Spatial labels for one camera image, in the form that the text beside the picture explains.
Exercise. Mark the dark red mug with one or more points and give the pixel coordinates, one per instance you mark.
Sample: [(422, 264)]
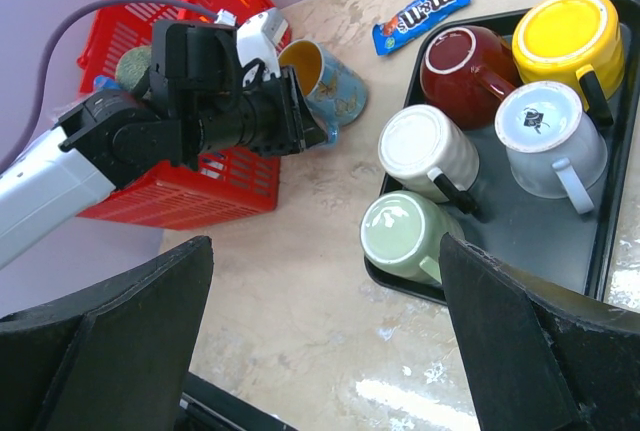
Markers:
[(466, 72)]

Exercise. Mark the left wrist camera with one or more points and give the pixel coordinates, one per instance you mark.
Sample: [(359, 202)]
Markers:
[(262, 36)]

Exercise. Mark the green melon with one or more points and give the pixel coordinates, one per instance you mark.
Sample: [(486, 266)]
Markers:
[(132, 71)]

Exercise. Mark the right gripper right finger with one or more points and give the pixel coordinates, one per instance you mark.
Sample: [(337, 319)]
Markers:
[(538, 356)]

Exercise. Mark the cream white mug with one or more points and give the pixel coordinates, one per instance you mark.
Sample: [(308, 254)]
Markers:
[(427, 153)]

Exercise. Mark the blue butterfly mug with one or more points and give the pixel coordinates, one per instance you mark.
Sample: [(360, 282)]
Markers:
[(335, 94)]

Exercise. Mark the black tray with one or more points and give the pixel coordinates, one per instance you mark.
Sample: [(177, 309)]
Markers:
[(546, 237)]

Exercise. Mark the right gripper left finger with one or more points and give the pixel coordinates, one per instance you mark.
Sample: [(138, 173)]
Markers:
[(113, 356)]

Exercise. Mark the yellow mug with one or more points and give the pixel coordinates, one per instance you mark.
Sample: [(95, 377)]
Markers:
[(577, 43)]

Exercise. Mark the red plastic basket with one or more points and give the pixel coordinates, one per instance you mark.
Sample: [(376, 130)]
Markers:
[(229, 185)]

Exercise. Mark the blue candy packet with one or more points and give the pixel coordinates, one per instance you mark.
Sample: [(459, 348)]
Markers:
[(414, 20)]

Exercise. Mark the light grey mug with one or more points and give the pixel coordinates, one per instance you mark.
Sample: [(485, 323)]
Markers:
[(554, 149)]

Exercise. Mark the light green mug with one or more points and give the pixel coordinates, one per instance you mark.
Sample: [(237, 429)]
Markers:
[(400, 233)]

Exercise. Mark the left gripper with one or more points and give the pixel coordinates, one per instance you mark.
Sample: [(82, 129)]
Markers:
[(285, 124)]

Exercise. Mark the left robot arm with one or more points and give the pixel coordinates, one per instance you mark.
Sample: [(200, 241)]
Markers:
[(193, 100)]

